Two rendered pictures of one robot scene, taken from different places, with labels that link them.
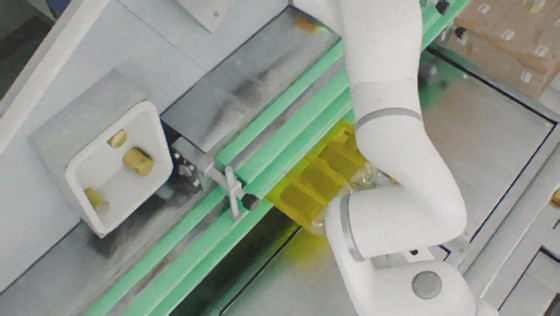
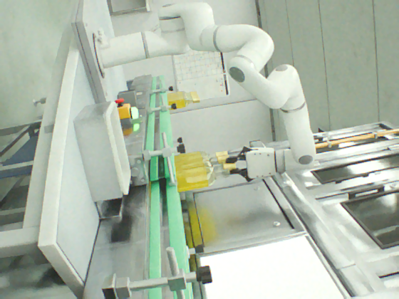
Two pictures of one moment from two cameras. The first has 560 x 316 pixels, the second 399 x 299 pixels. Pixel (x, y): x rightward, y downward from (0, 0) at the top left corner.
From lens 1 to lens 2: 106 cm
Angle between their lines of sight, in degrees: 50
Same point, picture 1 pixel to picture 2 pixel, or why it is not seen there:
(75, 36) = (72, 75)
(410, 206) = (254, 40)
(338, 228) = (241, 58)
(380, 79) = (209, 23)
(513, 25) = not seen: hidden behind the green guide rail
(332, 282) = (235, 211)
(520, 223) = not seen: hidden behind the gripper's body
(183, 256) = (169, 202)
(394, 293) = (276, 75)
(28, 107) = (69, 102)
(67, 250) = (107, 228)
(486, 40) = not seen: hidden behind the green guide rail
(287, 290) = (221, 224)
